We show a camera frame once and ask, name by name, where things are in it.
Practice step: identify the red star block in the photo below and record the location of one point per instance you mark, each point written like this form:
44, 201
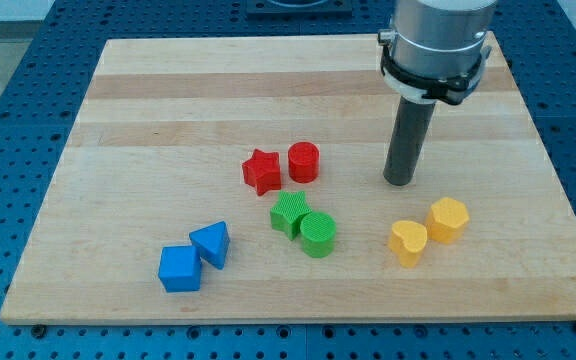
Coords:
262, 171

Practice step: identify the green star block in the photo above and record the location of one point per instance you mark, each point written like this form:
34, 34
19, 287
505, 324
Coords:
288, 211

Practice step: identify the red cylinder block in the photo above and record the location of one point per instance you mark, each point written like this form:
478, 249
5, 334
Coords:
303, 161

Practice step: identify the green cylinder block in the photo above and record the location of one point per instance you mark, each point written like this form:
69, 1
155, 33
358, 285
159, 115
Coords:
318, 230

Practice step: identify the wooden board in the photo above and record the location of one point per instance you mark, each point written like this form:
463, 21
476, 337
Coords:
156, 152

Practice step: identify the blue triangle block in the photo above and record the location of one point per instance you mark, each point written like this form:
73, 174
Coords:
213, 243

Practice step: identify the yellow heart block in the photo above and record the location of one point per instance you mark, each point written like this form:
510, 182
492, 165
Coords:
407, 240

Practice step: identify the blue cube block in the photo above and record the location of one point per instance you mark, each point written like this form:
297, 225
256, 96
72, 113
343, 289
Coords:
180, 268

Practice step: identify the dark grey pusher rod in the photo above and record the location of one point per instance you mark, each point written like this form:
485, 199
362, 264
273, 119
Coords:
410, 127

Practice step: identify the yellow hexagon block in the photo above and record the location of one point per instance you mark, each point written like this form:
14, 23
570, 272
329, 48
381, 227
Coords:
447, 220

